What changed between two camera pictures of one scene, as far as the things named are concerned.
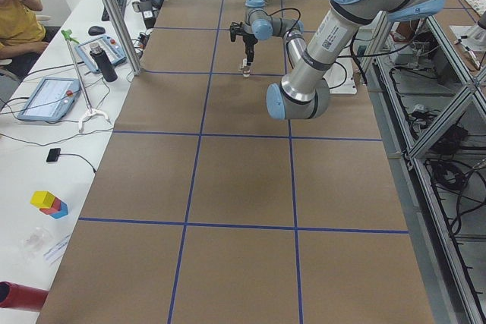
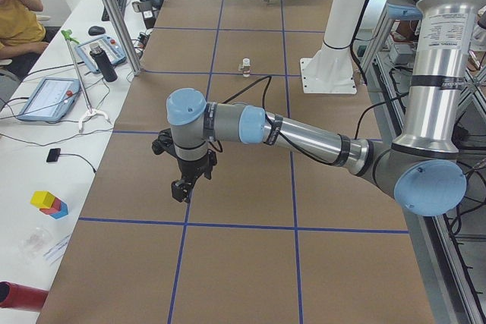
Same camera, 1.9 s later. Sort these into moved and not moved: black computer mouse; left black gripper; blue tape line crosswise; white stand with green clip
Moved: left black gripper
Not moved: blue tape line crosswise; black computer mouse; white stand with green clip
